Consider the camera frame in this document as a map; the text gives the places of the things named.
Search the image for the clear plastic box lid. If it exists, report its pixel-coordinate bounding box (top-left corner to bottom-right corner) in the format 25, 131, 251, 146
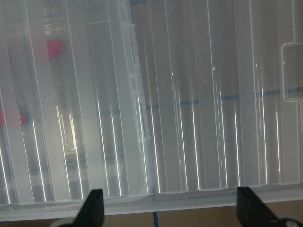
0, 0, 303, 222

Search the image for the red block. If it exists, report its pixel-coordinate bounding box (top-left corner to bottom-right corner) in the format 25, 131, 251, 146
36, 39, 65, 61
0, 107, 27, 126

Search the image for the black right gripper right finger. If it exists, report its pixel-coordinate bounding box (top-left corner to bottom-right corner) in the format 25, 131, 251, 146
236, 187, 286, 227

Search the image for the clear plastic storage box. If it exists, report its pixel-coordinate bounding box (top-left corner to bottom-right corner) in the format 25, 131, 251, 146
0, 0, 154, 206

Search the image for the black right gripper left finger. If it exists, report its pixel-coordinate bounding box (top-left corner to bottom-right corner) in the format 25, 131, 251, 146
71, 189, 105, 227

